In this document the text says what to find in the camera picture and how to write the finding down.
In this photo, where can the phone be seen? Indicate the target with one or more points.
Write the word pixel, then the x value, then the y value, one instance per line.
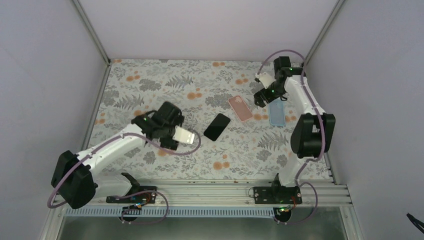
pixel 216 127

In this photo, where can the black object at edge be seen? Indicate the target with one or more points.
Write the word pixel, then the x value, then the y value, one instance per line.
pixel 416 222

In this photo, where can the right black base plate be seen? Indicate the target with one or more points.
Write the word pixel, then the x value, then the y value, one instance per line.
pixel 277 195

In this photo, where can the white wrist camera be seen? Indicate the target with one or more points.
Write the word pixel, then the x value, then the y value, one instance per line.
pixel 265 79
pixel 182 135

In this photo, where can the light blue phone case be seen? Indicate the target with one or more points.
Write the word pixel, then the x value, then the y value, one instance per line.
pixel 277 113

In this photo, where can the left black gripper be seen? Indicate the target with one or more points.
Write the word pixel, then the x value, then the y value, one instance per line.
pixel 168 144

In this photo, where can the aluminium corner post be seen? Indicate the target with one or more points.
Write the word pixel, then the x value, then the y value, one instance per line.
pixel 325 28
pixel 91 31

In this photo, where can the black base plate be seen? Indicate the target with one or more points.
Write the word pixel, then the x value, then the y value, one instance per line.
pixel 143 195
pixel 277 195

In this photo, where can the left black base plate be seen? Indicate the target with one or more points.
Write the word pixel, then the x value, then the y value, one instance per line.
pixel 143 195

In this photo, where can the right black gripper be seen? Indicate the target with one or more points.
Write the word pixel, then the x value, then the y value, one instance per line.
pixel 258 97

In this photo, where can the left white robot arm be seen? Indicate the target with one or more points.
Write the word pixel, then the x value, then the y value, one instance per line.
pixel 78 178

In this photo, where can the aluminium rail frame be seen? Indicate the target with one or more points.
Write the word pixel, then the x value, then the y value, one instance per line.
pixel 213 198

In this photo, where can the pink phone case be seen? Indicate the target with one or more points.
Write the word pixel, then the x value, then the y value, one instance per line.
pixel 240 108

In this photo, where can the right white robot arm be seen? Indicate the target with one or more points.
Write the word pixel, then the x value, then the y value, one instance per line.
pixel 310 139

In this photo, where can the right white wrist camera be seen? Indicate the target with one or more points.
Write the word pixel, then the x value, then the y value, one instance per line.
pixel 265 79

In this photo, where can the left aluminium corner post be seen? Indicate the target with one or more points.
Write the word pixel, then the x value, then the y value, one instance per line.
pixel 91 31

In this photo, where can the floral patterned table mat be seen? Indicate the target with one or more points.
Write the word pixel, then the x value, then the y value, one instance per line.
pixel 250 150

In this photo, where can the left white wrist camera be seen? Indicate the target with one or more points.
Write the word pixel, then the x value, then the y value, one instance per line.
pixel 182 135

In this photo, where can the right aluminium corner post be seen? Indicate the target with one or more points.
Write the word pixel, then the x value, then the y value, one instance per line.
pixel 325 28

